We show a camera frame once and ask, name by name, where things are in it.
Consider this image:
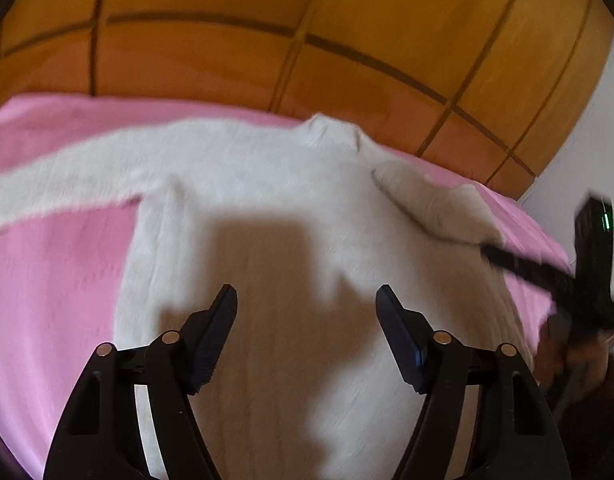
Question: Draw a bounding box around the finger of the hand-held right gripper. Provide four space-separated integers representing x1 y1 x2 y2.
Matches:
480 241 583 297

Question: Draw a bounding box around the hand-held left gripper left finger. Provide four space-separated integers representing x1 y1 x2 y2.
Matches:
43 284 238 480

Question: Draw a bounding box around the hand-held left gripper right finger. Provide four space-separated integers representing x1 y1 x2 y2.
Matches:
375 284 573 480

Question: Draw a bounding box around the white knitted sweater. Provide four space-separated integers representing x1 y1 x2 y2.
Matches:
0 114 544 480

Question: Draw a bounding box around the person's right forearm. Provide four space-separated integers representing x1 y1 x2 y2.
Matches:
550 347 614 480

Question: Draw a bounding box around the person's right hand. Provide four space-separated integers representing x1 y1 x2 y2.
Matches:
534 309 614 403

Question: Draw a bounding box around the pink bed blanket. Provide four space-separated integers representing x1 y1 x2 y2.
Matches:
0 92 573 467

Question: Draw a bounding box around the wooden wardrobe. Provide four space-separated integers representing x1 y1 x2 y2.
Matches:
0 0 614 196

